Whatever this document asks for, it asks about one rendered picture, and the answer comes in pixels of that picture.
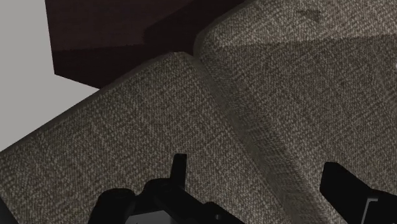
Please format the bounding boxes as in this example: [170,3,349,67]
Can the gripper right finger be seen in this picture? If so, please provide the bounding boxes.
[319,161,397,224]

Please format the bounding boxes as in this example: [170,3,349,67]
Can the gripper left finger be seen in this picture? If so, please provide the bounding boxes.
[88,153,246,224]

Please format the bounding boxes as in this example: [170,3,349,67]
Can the grey-brown woven fabric sofa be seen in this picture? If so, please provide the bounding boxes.
[0,0,397,224]

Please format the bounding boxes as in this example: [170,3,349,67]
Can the dark maroon robot stand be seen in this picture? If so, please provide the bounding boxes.
[44,0,249,90]

